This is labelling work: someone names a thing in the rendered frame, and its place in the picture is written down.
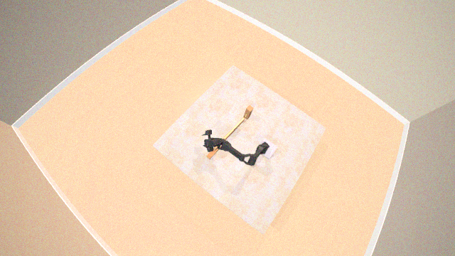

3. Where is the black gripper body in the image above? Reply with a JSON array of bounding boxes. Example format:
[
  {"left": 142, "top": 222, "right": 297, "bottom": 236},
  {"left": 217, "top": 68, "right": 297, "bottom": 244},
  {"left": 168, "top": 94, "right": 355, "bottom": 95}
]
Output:
[{"left": 205, "top": 129, "right": 215, "bottom": 152}]

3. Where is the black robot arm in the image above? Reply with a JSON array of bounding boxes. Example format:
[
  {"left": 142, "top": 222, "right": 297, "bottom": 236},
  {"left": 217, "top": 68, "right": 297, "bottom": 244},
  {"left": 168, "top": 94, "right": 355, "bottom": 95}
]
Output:
[{"left": 204, "top": 138, "right": 269, "bottom": 166}]

